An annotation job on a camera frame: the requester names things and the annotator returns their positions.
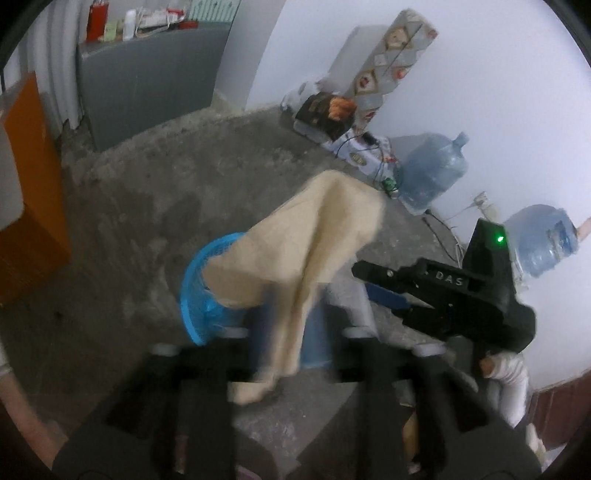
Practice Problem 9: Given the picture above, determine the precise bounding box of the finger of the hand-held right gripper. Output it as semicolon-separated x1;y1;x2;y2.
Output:
352;260;419;301
366;282;411;313

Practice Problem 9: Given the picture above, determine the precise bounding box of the grey cabinet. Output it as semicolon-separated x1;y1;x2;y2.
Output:
76;21;232;152

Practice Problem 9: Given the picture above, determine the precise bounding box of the orange wooden panel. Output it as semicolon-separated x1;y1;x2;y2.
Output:
0;71;72;305

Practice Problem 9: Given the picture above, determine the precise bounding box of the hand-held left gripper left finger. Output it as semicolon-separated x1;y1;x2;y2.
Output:
53;295;279;480

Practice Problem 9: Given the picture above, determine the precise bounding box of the person's right forearm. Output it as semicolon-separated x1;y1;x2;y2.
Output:
487;351;531;428

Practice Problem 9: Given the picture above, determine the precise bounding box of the black floor cable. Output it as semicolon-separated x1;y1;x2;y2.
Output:
422;209;462;264

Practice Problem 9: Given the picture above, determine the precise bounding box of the rolled patterned sheet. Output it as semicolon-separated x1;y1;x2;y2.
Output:
344;8;438;134

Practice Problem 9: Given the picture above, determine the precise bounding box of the grey pleated curtain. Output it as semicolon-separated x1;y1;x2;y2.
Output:
0;0;100;139

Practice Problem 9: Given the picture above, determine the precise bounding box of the white plastic bag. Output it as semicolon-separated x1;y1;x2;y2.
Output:
281;80;324;114

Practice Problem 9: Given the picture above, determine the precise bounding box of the green storage basket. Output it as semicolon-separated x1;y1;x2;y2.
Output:
189;0;243;21

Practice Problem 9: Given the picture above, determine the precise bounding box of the black charger cable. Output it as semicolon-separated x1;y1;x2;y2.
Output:
335;131;400;199

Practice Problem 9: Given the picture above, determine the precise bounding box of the red thermos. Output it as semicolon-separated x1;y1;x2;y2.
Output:
88;0;109;42

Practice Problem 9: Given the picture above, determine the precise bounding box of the blue water jug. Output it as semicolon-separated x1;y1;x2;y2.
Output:
505;204;580;279
397;131;469;215

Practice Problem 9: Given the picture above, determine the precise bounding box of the beige cloth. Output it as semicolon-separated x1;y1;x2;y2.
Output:
203;170;387;406

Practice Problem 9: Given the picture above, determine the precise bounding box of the dark snack bag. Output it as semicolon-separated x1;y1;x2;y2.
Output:
295;91;356;141

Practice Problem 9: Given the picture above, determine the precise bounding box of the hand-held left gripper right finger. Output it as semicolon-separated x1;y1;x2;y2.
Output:
295;300;542;480

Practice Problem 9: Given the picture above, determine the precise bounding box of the blue plastic waste basket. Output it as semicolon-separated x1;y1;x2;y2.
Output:
180;233;254;347

